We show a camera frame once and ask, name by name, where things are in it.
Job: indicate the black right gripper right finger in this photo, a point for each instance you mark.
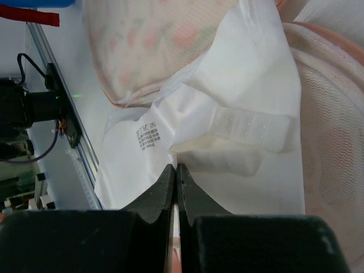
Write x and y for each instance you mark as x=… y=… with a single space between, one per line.
x=215 y=240

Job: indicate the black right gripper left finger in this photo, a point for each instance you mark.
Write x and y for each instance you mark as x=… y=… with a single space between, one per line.
x=136 y=238

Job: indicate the white bra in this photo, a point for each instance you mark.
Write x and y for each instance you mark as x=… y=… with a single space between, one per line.
x=232 y=117

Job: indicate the pink mesh laundry bag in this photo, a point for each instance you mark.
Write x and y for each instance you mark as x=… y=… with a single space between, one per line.
x=137 y=46

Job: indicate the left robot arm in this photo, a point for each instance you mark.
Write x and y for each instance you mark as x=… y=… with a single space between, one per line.
x=21 y=109

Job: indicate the red bra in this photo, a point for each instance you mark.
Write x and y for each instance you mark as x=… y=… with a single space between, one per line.
x=29 y=16

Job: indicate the blue plastic bin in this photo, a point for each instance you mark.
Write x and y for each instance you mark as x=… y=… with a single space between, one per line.
x=37 y=3

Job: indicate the aluminium front rail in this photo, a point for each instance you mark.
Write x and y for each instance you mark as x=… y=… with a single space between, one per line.
x=70 y=168

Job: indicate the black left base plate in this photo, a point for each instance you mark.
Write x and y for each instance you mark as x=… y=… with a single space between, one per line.
x=69 y=125

